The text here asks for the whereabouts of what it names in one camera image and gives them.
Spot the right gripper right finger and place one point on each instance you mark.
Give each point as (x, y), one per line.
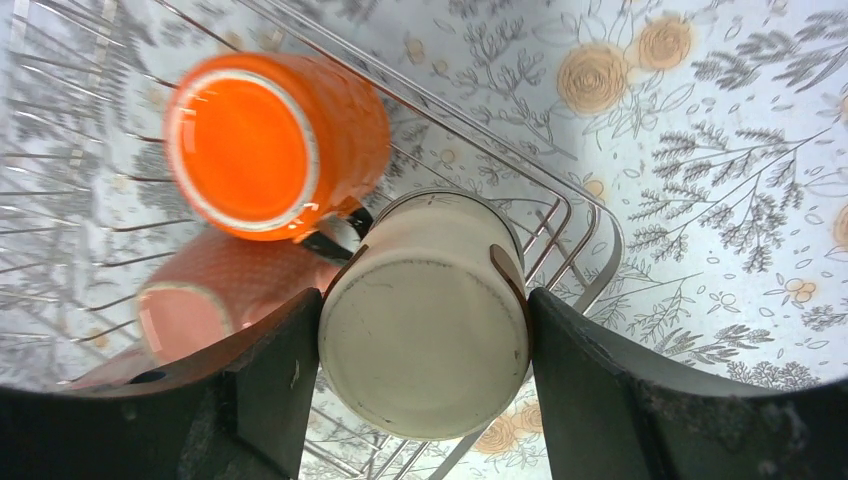
(612, 409)

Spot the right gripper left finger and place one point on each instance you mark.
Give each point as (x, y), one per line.
(237, 409)

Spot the pink textured mug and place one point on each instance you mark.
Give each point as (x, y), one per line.
(213, 287)

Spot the cream brown-banded cup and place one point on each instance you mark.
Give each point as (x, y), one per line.
(425, 334)

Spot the orange mug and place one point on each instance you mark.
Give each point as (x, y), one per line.
(267, 147)

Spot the floral table mat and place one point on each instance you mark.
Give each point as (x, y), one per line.
(715, 134)

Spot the wire dish rack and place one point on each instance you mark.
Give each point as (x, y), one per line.
(127, 127)

